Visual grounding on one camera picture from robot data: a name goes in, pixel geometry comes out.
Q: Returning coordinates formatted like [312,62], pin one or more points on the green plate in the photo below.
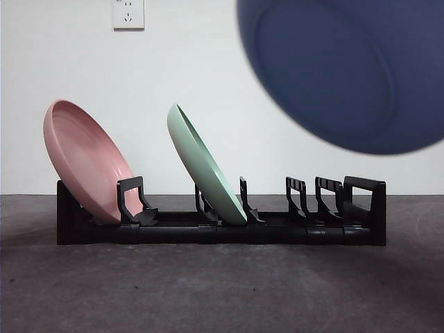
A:
[194,156]

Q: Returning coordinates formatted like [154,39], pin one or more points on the pink plate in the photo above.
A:
[86,156]

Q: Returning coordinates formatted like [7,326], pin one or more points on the blue plate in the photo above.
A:
[329,69]

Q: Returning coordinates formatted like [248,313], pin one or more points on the black plastic dish rack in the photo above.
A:
[243,236]

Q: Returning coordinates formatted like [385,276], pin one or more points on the white wall socket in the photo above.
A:
[127,15]

